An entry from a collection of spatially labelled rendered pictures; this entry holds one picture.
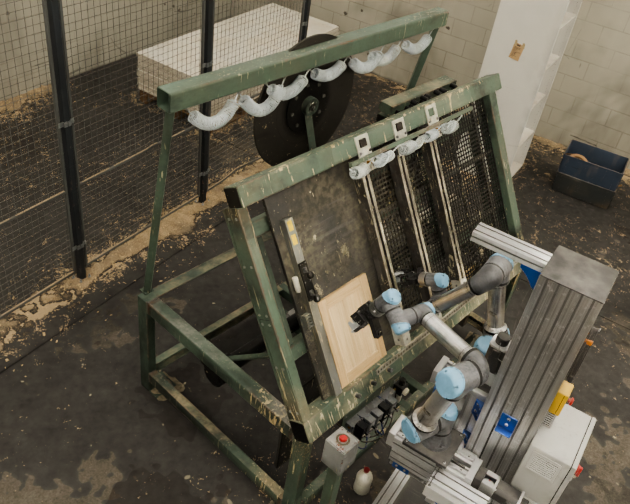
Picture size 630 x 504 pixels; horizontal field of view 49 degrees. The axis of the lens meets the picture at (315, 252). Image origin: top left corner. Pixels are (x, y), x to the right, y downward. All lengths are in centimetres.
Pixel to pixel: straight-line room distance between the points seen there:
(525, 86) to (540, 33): 50
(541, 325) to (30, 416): 311
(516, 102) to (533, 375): 434
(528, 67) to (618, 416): 325
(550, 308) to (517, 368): 36
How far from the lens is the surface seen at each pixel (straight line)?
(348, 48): 396
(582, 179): 751
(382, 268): 370
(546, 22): 675
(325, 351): 345
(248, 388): 368
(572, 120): 845
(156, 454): 440
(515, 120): 708
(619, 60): 816
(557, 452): 326
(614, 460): 512
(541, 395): 309
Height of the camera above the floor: 359
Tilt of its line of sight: 38 degrees down
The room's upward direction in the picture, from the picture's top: 9 degrees clockwise
